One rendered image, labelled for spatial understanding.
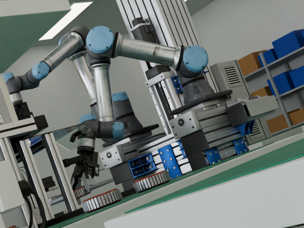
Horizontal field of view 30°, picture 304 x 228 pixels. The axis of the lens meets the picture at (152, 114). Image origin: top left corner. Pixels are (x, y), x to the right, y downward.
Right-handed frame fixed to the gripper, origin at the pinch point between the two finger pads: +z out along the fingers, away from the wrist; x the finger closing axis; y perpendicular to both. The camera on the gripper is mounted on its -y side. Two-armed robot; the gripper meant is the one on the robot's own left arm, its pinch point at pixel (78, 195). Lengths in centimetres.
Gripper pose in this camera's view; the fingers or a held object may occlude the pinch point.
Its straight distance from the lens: 233.5
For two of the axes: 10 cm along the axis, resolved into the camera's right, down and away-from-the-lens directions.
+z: -0.1, 9.1, -4.1
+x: -5.9, 3.2, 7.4
